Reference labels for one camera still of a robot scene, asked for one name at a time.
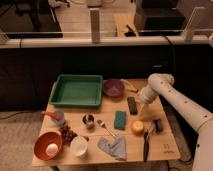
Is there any purple bowl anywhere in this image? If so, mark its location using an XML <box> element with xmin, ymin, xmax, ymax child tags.
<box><xmin>103</xmin><ymin>79</ymin><xmax>124</xmax><ymax>97</ymax></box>

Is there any small metal cup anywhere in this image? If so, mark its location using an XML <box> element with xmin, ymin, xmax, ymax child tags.
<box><xmin>82</xmin><ymin>114</ymin><xmax>94</xmax><ymax>129</ymax></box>

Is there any small dark block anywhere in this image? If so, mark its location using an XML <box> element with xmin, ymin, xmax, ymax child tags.
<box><xmin>154</xmin><ymin>119</ymin><xmax>163</xmax><ymax>132</ymax></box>

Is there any teal cup with carrot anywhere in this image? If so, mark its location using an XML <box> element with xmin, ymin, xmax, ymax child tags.
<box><xmin>42</xmin><ymin>111</ymin><xmax>65</xmax><ymax>126</ymax></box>

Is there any blue folded cloth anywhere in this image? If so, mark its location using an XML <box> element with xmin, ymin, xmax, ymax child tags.
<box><xmin>97</xmin><ymin>136</ymin><xmax>127</xmax><ymax>161</ymax></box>

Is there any bunch of dark grapes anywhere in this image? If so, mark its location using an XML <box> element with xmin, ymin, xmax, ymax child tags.
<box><xmin>59</xmin><ymin>124</ymin><xmax>77</xmax><ymax>145</ymax></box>

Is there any black eraser block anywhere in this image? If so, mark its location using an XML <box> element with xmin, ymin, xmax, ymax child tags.
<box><xmin>127</xmin><ymin>97</ymin><xmax>138</xmax><ymax>115</ymax></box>

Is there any orange bowl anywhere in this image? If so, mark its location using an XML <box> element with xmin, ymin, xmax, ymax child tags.
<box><xmin>34</xmin><ymin>132</ymin><xmax>62</xmax><ymax>161</ymax></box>

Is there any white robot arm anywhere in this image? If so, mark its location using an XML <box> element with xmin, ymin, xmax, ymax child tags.
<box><xmin>139</xmin><ymin>73</ymin><xmax>213</xmax><ymax>171</ymax></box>

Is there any white egg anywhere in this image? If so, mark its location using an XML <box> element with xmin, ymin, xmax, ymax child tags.
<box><xmin>46</xmin><ymin>144</ymin><xmax>58</xmax><ymax>156</ymax></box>

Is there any white metal railing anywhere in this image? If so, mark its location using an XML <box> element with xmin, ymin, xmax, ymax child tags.
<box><xmin>0</xmin><ymin>9</ymin><xmax>213</xmax><ymax>48</ymax></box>

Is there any green sponge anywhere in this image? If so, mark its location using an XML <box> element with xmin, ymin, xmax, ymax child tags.
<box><xmin>114</xmin><ymin>111</ymin><xmax>126</xmax><ymax>130</ymax></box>

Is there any wooden spatula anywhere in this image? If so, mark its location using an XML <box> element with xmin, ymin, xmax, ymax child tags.
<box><xmin>121</xmin><ymin>79</ymin><xmax>138</xmax><ymax>93</ymax></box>

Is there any green plastic tray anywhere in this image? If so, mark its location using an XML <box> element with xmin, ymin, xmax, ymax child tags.
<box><xmin>49</xmin><ymin>74</ymin><xmax>103</xmax><ymax>108</ymax></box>

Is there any yellow round fruit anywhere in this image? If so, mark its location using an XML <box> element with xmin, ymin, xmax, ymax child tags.
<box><xmin>131</xmin><ymin>120</ymin><xmax>144</xmax><ymax>135</ymax></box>

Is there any metal spoon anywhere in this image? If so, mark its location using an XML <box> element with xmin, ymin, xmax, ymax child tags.
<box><xmin>97</xmin><ymin>120</ymin><xmax>116</xmax><ymax>137</ymax></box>

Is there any white cup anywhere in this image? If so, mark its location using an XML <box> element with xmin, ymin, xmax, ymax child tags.
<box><xmin>70</xmin><ymin>136</ymin><xmax>88</xmax><ymax>159</ymax></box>

